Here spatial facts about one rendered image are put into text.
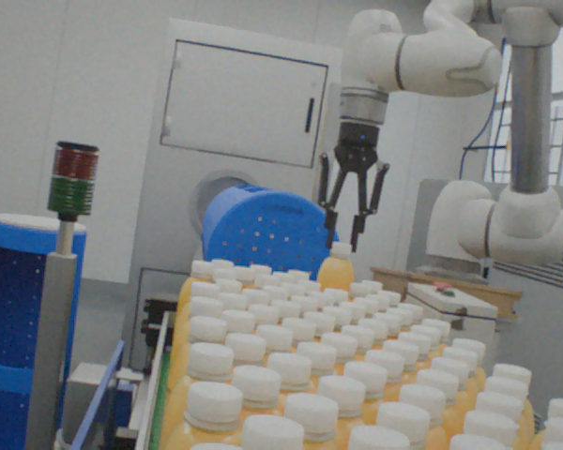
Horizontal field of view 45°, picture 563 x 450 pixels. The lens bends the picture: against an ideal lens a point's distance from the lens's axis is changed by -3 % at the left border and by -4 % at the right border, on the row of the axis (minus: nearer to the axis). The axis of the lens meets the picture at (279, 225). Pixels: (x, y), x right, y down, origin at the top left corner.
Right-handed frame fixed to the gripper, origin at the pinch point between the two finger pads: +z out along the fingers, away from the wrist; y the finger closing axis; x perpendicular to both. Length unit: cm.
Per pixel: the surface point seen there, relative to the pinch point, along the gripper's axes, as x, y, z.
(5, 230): -71, 79, 17
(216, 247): -16.8, 22.0, 7.7
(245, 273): 8.1, 17.5, 9.0
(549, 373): -136, -128, 53
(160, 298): -4.4, 31.4, 17.6
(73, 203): 29, 45, 0
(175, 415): 69, 27, 14
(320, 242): -16.8, 0.7, 3.6
